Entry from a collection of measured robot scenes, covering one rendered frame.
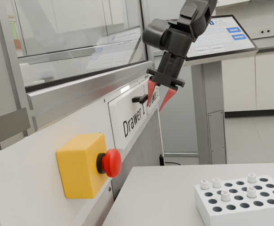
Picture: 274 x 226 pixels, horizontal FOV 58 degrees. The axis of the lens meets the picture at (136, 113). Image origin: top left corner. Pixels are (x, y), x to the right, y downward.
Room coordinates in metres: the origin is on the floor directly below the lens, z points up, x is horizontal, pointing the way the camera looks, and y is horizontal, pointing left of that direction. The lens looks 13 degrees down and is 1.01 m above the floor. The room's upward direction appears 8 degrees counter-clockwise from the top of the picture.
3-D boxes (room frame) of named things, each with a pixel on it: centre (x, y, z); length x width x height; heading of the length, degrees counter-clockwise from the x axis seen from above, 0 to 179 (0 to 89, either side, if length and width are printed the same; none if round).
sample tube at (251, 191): (0.32, -0.15, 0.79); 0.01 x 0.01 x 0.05
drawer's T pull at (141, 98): (0.65, -0.01, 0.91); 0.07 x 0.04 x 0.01; 165
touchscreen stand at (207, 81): (1.51, -0.49, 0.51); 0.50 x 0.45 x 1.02; 22
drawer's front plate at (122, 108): (0.66, 0.01, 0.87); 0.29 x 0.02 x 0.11; 165
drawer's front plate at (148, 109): (0.96, -0.07, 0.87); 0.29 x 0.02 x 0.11; 165
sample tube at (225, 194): (0.32, -0.11, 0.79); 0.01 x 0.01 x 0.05
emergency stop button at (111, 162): (0.33, 0.05, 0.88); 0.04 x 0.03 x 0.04; 165
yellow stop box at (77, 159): (0.34, 0.08, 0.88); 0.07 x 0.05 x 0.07; 165
